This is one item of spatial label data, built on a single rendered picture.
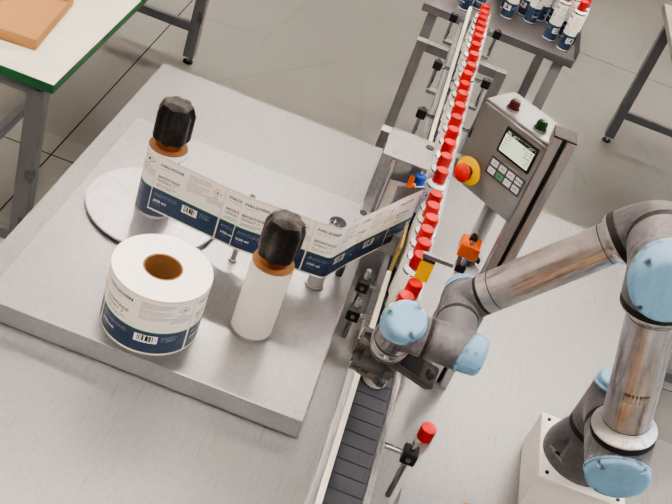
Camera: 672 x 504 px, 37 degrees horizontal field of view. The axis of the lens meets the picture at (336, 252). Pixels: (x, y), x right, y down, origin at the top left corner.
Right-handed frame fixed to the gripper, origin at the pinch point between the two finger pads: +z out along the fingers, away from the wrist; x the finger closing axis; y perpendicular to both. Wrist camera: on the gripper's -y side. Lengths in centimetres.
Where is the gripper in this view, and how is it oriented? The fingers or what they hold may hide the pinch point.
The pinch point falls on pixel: (379, 376)
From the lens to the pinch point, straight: 203.6
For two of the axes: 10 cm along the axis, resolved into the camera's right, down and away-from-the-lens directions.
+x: -3.3, 8.5, -4.0
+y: -9.3, -3.6, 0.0
